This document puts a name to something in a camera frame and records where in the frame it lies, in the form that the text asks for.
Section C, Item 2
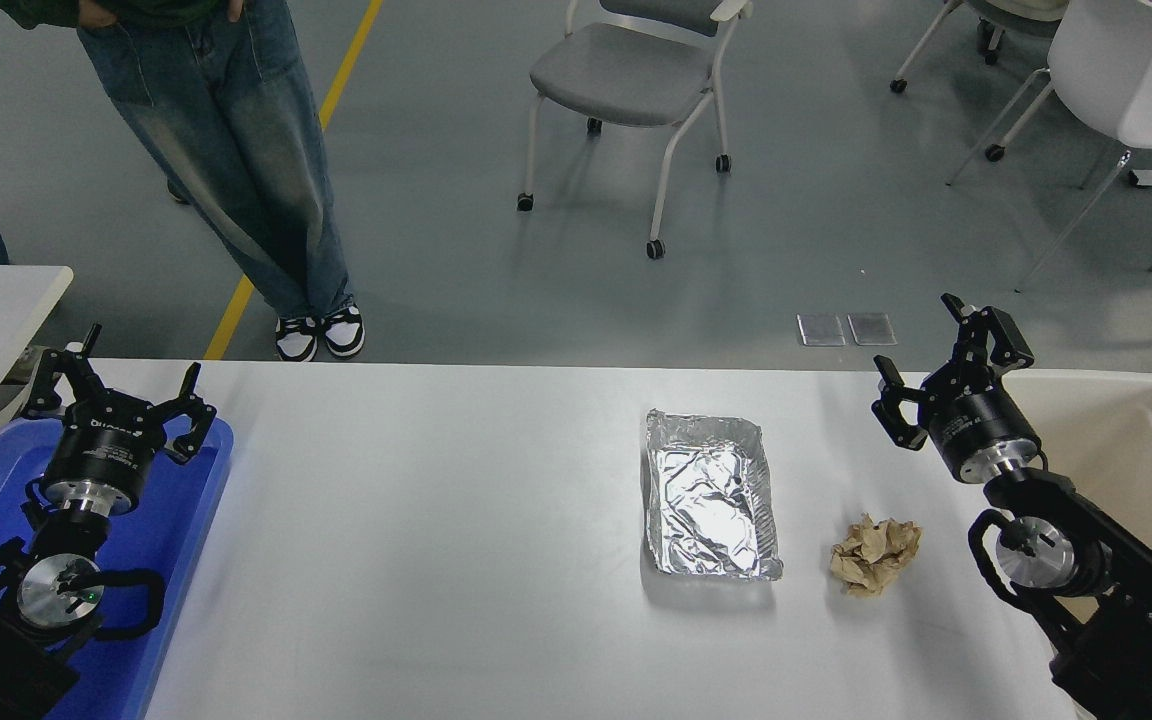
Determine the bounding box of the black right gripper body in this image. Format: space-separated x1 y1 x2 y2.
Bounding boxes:
921 383 1040 473

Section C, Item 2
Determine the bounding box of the large pale plastic bin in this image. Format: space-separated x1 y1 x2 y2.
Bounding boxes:
996 370 1152 641

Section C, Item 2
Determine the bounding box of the crumpled tan paper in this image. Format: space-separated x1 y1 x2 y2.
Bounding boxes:
829 514 924 599

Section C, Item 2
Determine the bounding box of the white plastic shell chair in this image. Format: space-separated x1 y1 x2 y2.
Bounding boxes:
946 0 1152 293

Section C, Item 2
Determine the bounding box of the blue plastic tray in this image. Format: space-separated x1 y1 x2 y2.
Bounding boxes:
0 413 235 720

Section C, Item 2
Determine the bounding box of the grey padded wheeled chair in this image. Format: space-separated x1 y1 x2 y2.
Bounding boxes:
516 0 755 261

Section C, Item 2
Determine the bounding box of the silver foil tray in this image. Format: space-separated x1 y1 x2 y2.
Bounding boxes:
644 407 785 582

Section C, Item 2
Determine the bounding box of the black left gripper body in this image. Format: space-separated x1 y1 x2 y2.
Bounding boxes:
42 400 160 493

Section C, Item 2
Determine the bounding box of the white-framed wheeled chair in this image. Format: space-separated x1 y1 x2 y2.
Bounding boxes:
889 0 1067 163

